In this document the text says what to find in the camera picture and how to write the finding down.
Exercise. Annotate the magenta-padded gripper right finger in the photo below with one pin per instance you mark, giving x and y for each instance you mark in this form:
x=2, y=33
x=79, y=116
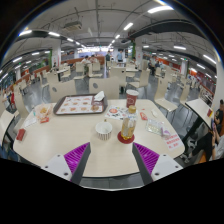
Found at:
x=148, y=159

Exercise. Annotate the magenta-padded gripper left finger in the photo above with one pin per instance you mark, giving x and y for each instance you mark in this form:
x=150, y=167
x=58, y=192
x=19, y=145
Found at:
x=75, y=159

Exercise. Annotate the clear bottle with yellow drink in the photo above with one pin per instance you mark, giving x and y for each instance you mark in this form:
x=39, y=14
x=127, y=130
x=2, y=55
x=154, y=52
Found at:
x=128, y=126

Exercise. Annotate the flat round red coaster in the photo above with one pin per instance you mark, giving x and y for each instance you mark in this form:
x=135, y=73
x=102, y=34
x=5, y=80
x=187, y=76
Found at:
x=124, y=141

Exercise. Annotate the white sign with red print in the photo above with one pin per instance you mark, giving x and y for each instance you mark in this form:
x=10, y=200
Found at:
x=174, y=142

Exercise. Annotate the small purple packet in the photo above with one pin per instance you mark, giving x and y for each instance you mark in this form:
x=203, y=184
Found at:
x=166, y=132

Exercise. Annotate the clear printed plastic packet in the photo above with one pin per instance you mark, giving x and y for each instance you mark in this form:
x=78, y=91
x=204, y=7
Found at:
x=154, y=126

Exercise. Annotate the white red-patterned paper cup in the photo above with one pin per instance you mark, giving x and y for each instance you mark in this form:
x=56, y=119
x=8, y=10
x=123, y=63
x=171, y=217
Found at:
x=104, y=131

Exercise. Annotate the red sauce packet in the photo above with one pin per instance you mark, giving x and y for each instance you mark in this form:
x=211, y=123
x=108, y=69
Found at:
x=143, y=116
x=44, y=120

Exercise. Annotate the small white wrapper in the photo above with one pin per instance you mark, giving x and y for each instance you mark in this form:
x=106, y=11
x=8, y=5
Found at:
x=154, y=113

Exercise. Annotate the brown food tray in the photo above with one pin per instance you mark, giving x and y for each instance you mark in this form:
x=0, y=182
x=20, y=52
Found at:
x=76, y=106

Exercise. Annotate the person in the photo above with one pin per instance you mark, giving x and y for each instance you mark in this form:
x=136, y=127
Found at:
x=203, y=143
x=85, y=60
x=152, y=62
x=219, y=116

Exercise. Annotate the colourful printed flyer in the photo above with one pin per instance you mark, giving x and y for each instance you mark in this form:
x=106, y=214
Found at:
x=115, y=112

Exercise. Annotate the clear plastic bag with food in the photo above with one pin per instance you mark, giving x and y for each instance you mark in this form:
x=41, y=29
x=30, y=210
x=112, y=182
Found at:
x=44, y=111

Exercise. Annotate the white paper card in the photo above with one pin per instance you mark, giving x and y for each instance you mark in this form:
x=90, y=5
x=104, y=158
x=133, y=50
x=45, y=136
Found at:
x=30, y=122

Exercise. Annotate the small red box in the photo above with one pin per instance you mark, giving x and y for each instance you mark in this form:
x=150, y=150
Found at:
x=21, y=134

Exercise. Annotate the tall red paper cup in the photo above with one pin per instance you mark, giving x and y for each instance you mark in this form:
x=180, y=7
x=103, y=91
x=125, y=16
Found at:
x=132, y=98

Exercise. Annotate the beige cafeteria chair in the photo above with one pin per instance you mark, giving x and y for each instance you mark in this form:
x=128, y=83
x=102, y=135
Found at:
x=63, y=90
x=163, y=95
x=104, y=87
x=20, y=103

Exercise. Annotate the crumpled white napkin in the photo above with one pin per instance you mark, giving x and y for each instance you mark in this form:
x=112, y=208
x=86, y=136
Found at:
x=99, y=96

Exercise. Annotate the white cafeteria table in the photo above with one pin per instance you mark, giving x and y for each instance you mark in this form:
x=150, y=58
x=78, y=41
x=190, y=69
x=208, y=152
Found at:
x=200, y=108
x=4, y=121

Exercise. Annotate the group of beige chairs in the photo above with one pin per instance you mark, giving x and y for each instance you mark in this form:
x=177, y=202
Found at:
x=144, y=77

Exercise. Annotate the ceiling air conditioner unit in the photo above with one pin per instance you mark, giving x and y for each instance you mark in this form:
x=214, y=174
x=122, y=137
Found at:
x=72, y=25

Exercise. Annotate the group of ceiling lights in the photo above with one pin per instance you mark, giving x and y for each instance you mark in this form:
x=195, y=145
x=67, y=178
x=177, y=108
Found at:
x=128, y=26

